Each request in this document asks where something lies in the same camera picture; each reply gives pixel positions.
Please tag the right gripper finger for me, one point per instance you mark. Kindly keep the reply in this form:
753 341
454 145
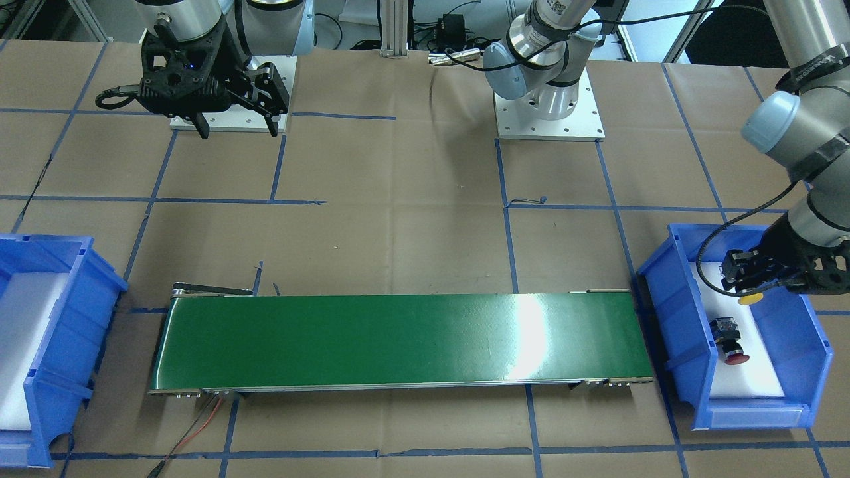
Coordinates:
272 123
201 125

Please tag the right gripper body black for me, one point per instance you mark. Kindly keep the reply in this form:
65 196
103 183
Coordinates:
236 70

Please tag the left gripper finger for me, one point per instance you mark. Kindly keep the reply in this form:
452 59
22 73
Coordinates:
742 264
748 282

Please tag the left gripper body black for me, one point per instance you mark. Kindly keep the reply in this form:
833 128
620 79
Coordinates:
785 244

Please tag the yellow push button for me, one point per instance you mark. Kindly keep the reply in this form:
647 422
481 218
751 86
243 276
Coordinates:
750 300

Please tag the red push button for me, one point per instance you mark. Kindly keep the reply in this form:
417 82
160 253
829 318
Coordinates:
726 334

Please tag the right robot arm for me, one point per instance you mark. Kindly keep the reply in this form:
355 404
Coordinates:
260 28

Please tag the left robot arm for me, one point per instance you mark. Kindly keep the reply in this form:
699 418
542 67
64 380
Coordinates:
803 126

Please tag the blue bin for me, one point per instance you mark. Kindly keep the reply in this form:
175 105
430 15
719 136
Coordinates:
58 297
782 384

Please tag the green conveyor belt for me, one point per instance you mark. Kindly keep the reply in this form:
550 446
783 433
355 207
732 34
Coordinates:
229 343

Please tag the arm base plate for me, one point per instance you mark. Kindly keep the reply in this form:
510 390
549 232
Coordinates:
240 119
552 113

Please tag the aluminium frame post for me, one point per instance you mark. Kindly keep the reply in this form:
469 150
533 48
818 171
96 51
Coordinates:
395 21

